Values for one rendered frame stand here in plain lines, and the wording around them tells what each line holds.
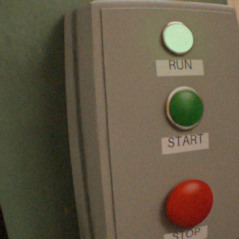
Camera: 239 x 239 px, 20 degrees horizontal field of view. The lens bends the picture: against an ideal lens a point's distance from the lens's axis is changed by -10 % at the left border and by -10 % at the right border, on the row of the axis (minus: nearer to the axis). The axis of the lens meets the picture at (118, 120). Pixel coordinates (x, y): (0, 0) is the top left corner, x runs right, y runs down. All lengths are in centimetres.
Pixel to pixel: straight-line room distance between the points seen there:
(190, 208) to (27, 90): 13
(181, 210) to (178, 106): 6
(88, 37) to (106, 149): 6
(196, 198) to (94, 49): 10
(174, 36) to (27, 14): 10
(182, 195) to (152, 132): 4
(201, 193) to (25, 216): 12
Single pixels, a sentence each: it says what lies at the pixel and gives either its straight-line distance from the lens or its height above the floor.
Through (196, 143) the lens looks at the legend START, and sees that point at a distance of 41.
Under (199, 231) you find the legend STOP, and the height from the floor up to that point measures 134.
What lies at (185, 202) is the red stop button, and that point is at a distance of 40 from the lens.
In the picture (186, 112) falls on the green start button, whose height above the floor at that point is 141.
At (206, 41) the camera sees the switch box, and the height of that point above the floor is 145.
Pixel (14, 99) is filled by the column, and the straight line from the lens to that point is 44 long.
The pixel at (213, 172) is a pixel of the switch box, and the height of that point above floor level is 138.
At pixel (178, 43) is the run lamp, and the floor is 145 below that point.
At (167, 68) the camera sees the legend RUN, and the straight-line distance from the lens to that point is 40.
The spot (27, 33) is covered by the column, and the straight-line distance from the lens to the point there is 44.
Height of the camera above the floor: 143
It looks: 3 degrees down
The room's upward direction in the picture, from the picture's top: 4 degrees counter-clockwise
